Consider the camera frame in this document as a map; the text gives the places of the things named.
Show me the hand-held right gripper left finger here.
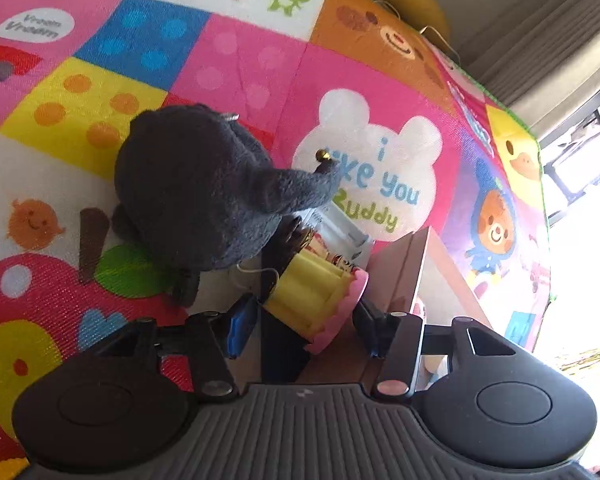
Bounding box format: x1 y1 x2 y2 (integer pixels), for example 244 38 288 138
87 294 260 400

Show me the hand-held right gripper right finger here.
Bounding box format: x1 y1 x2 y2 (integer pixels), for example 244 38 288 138
352 300 531 397

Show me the pink cardboard box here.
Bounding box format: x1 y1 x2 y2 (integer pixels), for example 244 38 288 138
260 226 493 386

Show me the yellow pink cake toy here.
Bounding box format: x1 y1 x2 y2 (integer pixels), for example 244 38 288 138
257 250 370 356

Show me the blue white cotton pad pack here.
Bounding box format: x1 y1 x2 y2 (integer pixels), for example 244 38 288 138
300 207 376 266

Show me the black plush toy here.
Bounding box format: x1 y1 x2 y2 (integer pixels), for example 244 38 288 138
111 104 343 308

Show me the colourful printed play mat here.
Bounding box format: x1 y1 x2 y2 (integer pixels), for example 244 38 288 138
0 0 553 480

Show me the grey curtain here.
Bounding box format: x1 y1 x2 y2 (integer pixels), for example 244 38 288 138
460 0 600 131

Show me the black window frame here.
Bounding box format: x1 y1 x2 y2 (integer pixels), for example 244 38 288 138
537 87 600 226

